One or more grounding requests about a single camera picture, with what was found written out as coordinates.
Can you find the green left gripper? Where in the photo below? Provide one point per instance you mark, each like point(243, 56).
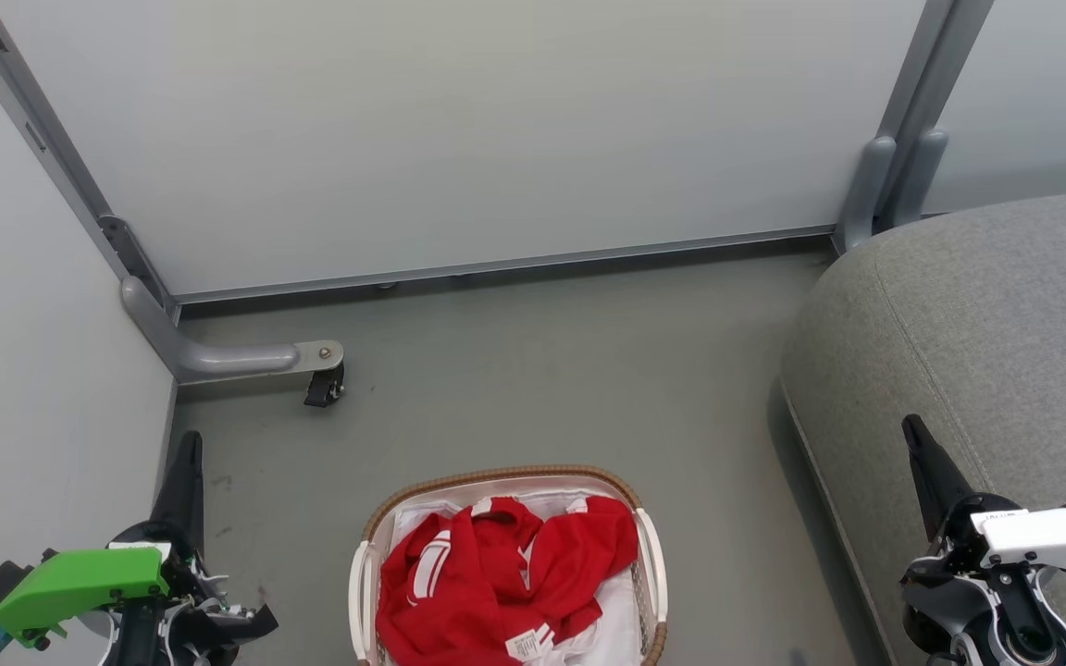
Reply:
point(80, 583)

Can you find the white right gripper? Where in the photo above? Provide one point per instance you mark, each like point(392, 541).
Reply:
point(1051, 538)

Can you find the red shirt with white stripes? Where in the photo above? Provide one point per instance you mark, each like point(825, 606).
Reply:
point(459, 592)

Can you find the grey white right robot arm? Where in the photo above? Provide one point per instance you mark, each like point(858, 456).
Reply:
point(1019, 622)

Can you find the grey fabric sofa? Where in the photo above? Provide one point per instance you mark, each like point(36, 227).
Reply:
point(986, 351)

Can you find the black caster wheel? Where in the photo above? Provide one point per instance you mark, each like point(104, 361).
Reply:
point(325, 387)

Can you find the white cloth basket liner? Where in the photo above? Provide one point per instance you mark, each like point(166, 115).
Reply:
point(621, 615)

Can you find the grey partition post with foot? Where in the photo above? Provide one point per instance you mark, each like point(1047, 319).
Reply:
point(218, 356)

